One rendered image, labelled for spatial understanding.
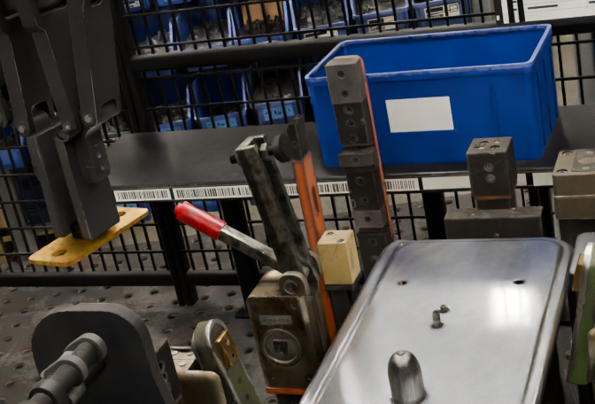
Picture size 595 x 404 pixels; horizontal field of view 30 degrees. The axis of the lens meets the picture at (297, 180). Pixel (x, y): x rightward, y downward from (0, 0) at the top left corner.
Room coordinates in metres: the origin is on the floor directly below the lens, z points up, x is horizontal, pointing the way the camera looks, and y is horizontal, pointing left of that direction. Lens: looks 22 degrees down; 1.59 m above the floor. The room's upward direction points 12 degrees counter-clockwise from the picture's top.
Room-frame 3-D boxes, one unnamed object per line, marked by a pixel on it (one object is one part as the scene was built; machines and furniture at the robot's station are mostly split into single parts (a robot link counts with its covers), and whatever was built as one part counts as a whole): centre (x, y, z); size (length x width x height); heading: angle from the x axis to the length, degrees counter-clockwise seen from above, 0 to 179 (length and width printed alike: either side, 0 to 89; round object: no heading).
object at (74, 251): (0.67, 0.14, 1.32); 0.08 x 0.04 x 0.01; 145
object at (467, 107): (1.43, -0.21, 1.10); 0.30 x 0.17 x 0.13; 65
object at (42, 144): (0.68, 0.15, 1.35); 0.03 x 0.01 x 0.07; 145
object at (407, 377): (0.88, -0.06, 1.02); 0.03 x 0.03 x 0.07
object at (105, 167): (0.66, 0.12, 1.38); 0.03 x 0.01 x 0.05; 55
